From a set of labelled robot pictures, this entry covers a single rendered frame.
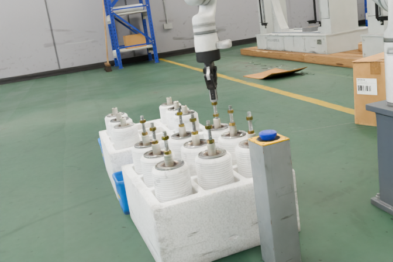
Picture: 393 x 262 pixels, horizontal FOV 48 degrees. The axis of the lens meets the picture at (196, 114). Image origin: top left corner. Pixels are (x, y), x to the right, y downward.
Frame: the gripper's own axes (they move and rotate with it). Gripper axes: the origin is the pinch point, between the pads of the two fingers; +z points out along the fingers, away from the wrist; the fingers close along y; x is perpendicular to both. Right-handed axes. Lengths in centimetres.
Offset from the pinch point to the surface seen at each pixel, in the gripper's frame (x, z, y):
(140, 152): -21.2, 11.5, 16.4
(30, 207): -75, 36, -4
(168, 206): -8.5, 17.8, 40.7
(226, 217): 3.9, 25.2, 33.8
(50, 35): -312, -27, -510
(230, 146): 4.9, 12.6, 15.0
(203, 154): -0.9, 10.4, 26.4
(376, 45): 100, 17, -228
